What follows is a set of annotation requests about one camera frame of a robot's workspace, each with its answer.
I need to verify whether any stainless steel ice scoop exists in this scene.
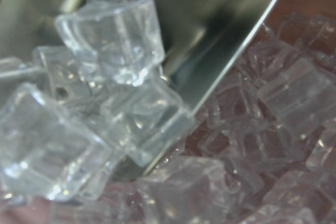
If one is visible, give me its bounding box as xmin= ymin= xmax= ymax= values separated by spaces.
xmin=0 ymin=0 xmax=291 ymax=183

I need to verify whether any pile of clear ice cubes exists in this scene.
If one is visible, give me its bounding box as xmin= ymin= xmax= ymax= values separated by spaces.
xmin=1 ymin=0 xmax=335 ymax=223

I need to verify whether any pink bowl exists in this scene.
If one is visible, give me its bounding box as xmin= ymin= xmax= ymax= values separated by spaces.
xmin=1 ymin=0 xmax=335 ymax=223

